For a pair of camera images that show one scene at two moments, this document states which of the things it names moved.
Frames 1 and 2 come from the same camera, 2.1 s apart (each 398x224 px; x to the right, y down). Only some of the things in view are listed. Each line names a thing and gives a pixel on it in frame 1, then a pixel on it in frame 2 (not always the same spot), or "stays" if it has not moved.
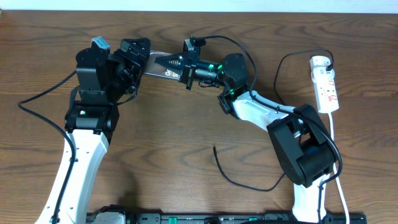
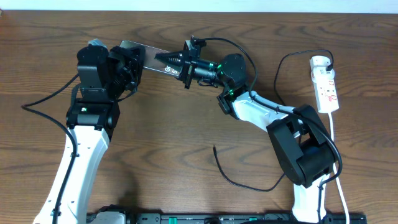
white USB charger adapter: x=319 y=73 stays
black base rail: x=118 y=216 stays
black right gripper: x=182 y=62 stays
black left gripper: x=135 y=51 → x=137 y=62
